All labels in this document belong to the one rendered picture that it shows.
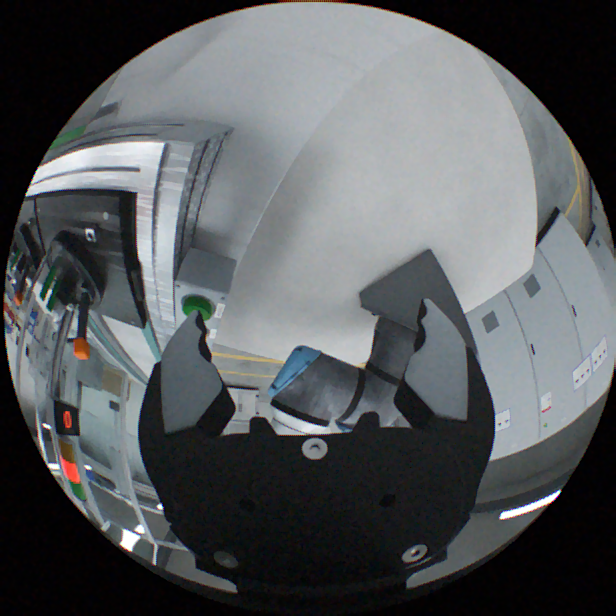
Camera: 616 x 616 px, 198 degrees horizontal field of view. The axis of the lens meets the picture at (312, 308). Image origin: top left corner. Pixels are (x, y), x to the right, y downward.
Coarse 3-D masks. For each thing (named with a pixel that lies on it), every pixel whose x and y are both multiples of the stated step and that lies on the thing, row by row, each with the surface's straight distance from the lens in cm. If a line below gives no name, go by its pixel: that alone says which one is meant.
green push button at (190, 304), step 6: (186, 300) 25; (192, 300) 24; (198, 300) 24; (204, 300) 24; (186, 306) 25; (192, 306) 24; (198, 306) 24; (204, 306) 24; (210, 306) 25; (186, 312) 26; (204, 312) 25; (210, 312) 25; (204, 318) 26
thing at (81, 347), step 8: (88, 296) 29; (80, 304) 28; (88, 304) 28; (80, 312) 27; (80, 320) 27; (80, 328) 26; (80, 336) 26; (72, 344) 27; (80, 344) 25; (88, 344) 26; (80, 352) 25; (88, 352) 26
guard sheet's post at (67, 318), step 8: (64, 312) 56; (72, 312) 56; (64, 320) 55; (72, 320) 56; (64, 328) 54; (56, 336) 55; (64, 336) 54; (56, 344) 54; (64, 344) 55; (56, 352) 54; (64, 352) 55; (56, 360) 53; (56, 368) 53; (56, 376) 53; (56, 384) 54; (56, 392) 54; (56, 440) 57; (56, 448) 58; (56, 456) 60; (64, 472) 60; (64, 480) 62; (72, 496) 63; (80, 504) 65
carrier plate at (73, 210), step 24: (48, 192) 34; (72, 192) 26; (96, 192) 22; (120, 192) 20; (48, 216) 34; (72, 216) 26; (96, 216) 22; (120, 216) 20; (48, 240) 38; (120, 240) 22; (120, 264) 24; (120, 288) 28; (120, 312) 35; (144, 312) 35
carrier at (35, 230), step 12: (24, 204) 48; (36, 204) 40; (24, 216) 50; (36, 216) 41; (24, 228) 49; (36, 228) 42; (24, 240) 48; (36, 240) 45; (24, 252) 52; (36, 252) 48; (12, 264) 56; (24, 264) 53; (36, 264) 49; (48, 264) 45
